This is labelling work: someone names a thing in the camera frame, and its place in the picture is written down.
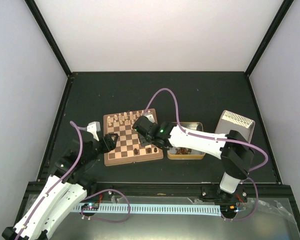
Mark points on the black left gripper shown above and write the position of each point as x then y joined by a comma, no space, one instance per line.
108,144

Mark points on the small circuit board right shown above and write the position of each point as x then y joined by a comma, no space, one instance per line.
232,209

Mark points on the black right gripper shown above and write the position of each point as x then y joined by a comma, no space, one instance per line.
143,142

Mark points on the white slotted cable duct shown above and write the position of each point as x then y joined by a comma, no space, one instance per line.
155,209

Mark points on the yellow bear metal tin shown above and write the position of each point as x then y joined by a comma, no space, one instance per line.
195,155

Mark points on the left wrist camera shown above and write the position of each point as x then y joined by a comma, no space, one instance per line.
94,128

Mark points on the pink tin lid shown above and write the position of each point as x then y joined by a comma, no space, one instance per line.
233,121

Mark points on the white king piece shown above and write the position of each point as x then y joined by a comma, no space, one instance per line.
125,115

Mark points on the wooden chess board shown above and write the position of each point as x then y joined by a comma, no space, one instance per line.
127,141

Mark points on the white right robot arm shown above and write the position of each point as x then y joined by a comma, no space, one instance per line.
234,152

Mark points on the white queen piece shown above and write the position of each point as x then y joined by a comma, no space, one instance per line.
131,115

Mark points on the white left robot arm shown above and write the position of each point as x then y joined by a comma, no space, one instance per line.
66,186

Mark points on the small circuit board left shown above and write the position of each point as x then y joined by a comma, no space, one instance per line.
90,207

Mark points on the small circuit board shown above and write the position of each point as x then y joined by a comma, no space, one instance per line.
232,209
90,207

